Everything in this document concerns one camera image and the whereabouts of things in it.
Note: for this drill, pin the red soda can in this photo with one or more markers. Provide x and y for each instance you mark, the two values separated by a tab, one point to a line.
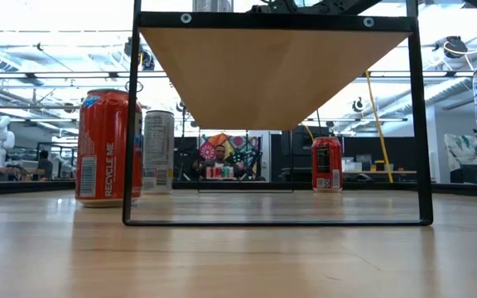
102	149
326	165

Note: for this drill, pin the light wooden tray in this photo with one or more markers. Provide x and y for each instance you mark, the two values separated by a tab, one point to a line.
263	74

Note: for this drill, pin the black cabinet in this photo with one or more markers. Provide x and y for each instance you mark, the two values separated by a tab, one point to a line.
300	153

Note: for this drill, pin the colourful mural panel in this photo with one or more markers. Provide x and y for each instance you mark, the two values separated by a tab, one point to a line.
230	142

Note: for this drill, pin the person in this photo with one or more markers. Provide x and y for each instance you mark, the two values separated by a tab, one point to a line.
45	165
220	154

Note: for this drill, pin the white can black lid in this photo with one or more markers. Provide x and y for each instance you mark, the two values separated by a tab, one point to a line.
158	149

